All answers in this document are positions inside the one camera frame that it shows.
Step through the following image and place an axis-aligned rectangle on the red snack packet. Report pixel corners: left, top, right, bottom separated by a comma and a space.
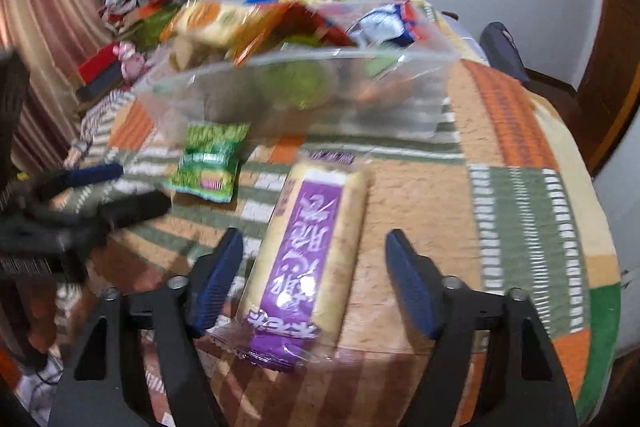
232, 2, 358, 65

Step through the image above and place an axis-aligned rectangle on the striped brown curtain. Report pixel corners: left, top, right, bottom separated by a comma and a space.
0, 0, 113, 168

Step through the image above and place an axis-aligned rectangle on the dark backpack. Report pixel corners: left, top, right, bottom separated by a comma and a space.
479, 22, 531, 82

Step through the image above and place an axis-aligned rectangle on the brown roll cake packet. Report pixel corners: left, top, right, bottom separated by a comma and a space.
200, 72, 256, 128

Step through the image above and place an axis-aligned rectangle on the green snack packet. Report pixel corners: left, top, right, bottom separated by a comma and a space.
162, 122, 251, 204

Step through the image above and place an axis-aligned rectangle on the green jelly cup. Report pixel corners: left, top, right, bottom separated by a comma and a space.
255, 57, 333, 108

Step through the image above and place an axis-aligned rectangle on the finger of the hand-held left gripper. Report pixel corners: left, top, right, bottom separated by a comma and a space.
60, 191, 172, 238
30, 163, 125, 202

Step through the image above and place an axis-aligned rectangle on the long beige biscuit packet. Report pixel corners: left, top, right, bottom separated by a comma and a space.
207, 150, 373, 373

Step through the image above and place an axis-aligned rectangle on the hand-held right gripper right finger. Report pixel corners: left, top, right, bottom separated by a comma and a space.
385, 228, 581, 427

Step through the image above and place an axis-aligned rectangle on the blue and white snack packet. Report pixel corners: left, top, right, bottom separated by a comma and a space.
347, 0, 431, 48

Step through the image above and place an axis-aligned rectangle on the clear plastic container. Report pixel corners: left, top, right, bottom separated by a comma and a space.
132, 0, 463, 142

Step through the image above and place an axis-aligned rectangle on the patchwork blanket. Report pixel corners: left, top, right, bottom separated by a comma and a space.
50, 0, 623, 427

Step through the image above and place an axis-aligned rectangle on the pink toy rabbit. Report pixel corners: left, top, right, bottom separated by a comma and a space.
112, 41, 151, 80

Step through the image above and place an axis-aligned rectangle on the pile of clothes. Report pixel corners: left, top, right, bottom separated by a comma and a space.
100, 0, 176, 38

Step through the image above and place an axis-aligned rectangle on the orange face snack packet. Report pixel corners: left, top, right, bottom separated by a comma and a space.
160, 0, 281, 58

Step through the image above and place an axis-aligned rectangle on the brown wooden door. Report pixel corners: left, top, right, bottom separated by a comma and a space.
575, 0, 640, 178

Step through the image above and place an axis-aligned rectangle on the red gift box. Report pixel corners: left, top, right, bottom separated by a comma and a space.
77, 44, 123, 85

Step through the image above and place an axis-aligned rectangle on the dark grey box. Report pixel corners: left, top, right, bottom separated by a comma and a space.
75, 74, 123, 102

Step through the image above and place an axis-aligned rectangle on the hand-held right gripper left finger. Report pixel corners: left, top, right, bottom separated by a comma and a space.
47, 228, 246, 427

